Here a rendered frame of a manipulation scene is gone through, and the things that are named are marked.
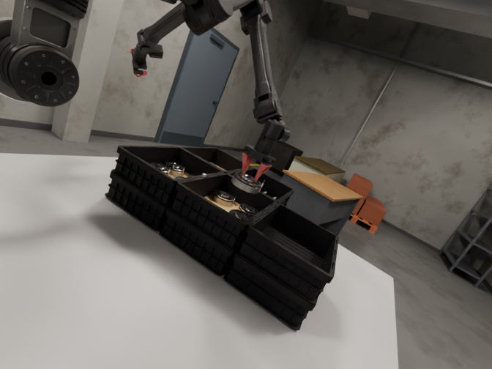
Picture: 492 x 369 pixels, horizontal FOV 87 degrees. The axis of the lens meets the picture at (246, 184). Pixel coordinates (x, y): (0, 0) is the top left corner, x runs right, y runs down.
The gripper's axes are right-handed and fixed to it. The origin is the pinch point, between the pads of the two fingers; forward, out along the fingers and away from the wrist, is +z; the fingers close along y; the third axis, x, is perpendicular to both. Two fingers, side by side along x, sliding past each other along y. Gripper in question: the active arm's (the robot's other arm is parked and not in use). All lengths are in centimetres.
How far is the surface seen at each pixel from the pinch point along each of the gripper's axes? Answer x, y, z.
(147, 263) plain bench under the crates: 21.0, 10.9, 36.5
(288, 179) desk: -225, 26, 32
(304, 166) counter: -415, 42, 29
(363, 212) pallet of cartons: -484, -97, 62
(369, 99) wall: -656, 13, -172
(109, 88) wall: -182, 295, 36
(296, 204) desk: -219, 3, 54
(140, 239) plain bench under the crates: 14.1, 21.7, 36.5
